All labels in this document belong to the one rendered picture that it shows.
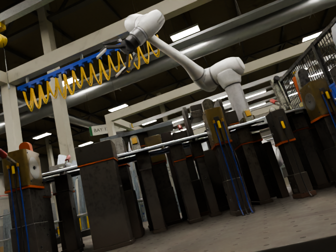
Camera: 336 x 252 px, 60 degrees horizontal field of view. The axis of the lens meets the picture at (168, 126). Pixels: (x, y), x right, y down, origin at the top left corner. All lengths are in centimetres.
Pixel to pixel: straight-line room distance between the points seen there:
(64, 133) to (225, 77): 775
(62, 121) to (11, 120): 422
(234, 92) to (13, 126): 403
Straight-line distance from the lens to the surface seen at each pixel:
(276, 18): 1353
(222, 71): 187
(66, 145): 915
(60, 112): 947
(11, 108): 534
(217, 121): 95
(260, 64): 753
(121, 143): 129
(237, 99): 184
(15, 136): 518
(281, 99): 145
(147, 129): 145
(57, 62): 500
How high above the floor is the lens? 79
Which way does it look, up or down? 14 degrees up
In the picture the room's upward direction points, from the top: 15 degrees counter-clockwise
